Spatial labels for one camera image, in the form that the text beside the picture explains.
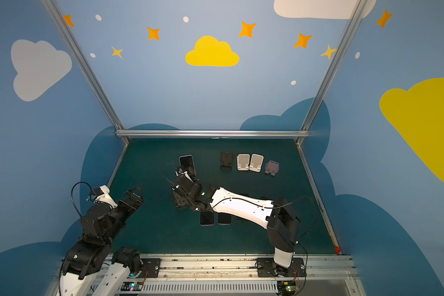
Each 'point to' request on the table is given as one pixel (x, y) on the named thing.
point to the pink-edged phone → (206, 218)
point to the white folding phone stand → (256, 163)
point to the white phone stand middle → (243, 161)
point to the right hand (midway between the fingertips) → (188, 186)
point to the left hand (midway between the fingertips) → (141, 190)
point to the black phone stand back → (226, 161)
